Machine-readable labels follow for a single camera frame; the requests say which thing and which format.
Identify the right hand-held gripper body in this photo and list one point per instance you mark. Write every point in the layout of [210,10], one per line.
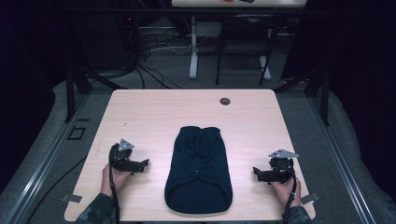
[280,169]

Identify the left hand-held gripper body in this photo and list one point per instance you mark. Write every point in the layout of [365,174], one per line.
[119,157]

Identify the person's right hand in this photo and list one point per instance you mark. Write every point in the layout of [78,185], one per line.
[285,190]

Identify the person's left hand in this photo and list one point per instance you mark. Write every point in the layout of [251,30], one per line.
[116,180]

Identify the grey tape strip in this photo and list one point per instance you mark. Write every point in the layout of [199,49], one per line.
[310,198]
[71,198]

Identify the dark navy garment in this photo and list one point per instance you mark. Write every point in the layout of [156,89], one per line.
[199,174]

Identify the black chair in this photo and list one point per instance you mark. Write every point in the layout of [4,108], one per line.
[249,34]

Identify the white desk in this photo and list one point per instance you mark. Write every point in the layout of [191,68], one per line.
[238,3]

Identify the aluminium floor rail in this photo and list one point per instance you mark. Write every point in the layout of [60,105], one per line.
[37,168]
[339,161]

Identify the black metal frame stand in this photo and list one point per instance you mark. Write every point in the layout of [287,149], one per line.
[77,77]
[314,87]

